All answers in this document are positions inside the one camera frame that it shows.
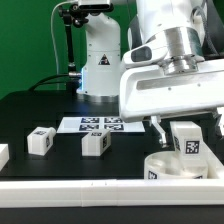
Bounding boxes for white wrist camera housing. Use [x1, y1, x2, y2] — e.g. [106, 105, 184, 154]
[122, 43, 168, 68]

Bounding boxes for white barrier rail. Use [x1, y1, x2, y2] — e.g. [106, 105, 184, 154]
[0, 144, 9, 171]
[201, 143, 224, 180]
[0, 179, 224, 208]

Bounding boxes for white right barrier rail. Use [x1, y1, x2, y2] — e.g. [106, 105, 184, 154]
[201, 143, 224, 180]

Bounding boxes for white front barrier rail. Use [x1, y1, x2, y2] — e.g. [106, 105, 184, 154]
[0, 179, 224, 208]

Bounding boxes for black cables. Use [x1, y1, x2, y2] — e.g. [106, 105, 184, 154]
[27, 73, 82, 92]

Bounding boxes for white marker sheet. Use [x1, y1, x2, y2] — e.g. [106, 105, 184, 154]
[57, 116, 145, 133]

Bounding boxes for white cable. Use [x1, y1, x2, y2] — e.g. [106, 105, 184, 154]
[50, 0, 79, 90]

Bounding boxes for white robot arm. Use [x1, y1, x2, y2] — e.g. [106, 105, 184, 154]
[78, 0, 224, 143]

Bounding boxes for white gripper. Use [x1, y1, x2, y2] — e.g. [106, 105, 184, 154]
[119, 59, 224, 148]

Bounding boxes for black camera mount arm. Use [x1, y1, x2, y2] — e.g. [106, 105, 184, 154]
[58, 4, 88, 95]

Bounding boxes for white left barrier rail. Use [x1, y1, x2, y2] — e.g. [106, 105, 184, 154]
[0, 144, 9, 171]

